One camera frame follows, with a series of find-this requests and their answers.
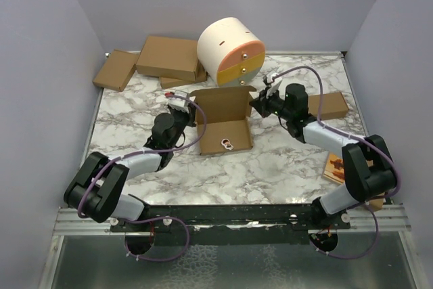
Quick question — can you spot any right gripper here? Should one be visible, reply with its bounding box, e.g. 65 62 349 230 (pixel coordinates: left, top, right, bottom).
249 85 293 121

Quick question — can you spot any small cartoon sticker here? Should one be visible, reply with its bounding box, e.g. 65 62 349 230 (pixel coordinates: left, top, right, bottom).
221 139 233 150

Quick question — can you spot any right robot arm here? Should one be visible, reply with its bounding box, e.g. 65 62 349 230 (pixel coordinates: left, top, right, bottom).
250 83 398 229

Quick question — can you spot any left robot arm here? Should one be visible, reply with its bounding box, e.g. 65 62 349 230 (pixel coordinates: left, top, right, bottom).
64 104 196 231

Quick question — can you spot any cardboard box under large box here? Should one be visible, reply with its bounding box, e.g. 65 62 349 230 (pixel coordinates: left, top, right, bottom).
159 70 207 89

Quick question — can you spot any small folded cardboard box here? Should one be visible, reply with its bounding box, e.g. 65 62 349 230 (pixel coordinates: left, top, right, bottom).
308 92 348 120

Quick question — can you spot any large folded cardboard box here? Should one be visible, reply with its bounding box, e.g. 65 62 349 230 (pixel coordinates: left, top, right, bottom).
135 36 199 81

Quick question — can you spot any cardboard box under book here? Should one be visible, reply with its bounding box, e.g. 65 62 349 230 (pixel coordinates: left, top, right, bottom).
368 198 386 212

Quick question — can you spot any round cream drawer cabinet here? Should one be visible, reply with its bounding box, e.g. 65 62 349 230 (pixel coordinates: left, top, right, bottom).
197 17 266 87

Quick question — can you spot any orange paperback book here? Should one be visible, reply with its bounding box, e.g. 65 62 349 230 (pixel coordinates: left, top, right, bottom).
322 152 345 184

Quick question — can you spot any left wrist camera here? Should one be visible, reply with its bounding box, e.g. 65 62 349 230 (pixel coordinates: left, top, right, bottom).
165 91 189 113

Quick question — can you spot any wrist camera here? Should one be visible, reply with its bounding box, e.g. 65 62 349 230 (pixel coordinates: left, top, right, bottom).
165 91 189 113
263 72 282 98

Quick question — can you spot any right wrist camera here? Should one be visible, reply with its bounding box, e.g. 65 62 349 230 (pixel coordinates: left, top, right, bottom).
263 72 282 98

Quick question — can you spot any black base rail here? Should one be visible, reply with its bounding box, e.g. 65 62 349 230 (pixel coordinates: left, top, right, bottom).
111 203 352 246

